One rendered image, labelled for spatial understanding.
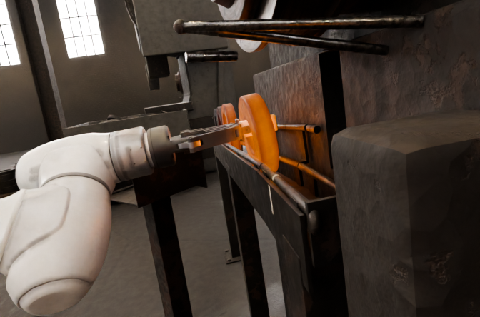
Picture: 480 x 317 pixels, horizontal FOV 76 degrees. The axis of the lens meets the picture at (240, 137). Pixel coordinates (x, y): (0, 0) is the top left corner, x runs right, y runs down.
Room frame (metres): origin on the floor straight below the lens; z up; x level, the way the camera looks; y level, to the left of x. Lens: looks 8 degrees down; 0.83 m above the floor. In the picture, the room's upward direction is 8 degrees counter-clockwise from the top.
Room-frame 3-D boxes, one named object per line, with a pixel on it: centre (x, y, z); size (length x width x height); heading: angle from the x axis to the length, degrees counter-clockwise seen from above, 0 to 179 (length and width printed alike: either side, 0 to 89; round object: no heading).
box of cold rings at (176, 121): (3.02, 1.01, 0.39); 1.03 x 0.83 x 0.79; 102
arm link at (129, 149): (0.55, 0.19, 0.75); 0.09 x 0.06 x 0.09; 9
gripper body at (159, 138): (0.56, 0.12, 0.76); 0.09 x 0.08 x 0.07; 99
